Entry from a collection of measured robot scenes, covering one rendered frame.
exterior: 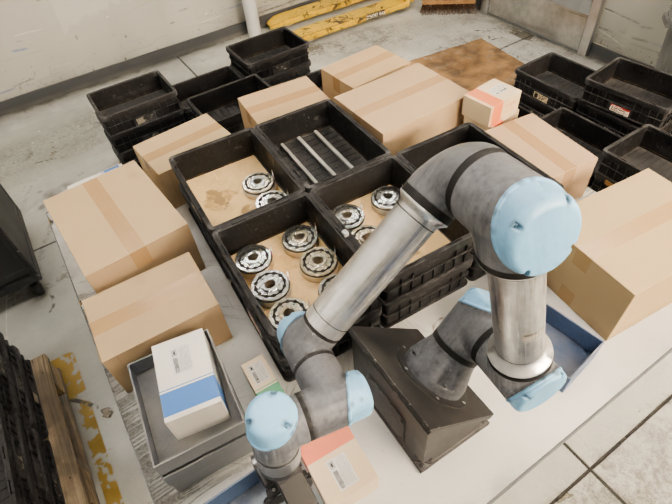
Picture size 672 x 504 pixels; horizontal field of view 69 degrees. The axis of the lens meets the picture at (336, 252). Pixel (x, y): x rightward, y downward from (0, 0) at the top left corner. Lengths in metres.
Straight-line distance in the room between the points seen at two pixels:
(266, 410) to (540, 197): 0.46
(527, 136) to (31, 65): 3.58
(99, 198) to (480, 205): 1.26
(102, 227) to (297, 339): 0.88
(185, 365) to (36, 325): 1.63
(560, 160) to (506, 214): 1.08
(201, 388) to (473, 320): 0.59
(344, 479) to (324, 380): 0.39
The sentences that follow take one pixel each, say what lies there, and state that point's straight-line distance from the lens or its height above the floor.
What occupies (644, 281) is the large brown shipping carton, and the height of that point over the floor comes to 0.90.
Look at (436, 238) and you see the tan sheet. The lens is 1.42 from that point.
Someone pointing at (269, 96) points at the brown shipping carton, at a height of 0.86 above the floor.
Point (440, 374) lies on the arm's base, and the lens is 1.08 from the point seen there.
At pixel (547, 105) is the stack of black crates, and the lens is 2.91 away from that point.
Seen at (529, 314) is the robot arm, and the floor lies 1.21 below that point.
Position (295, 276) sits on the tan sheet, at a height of 0.83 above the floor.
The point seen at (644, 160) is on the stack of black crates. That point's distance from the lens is 2.47.
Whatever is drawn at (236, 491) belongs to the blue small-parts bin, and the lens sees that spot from 1.11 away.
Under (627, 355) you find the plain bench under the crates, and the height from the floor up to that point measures 0.70.
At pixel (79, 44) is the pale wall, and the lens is 4.40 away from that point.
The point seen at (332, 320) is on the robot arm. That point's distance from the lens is 0.80.
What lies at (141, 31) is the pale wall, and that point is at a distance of 4.47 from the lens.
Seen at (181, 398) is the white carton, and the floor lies 0.89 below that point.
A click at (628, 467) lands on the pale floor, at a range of 2.14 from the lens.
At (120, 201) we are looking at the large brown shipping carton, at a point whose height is 0.90.
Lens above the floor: 1.85
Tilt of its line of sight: 48 degrees down
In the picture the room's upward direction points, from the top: 6 degrees counter-clockwise
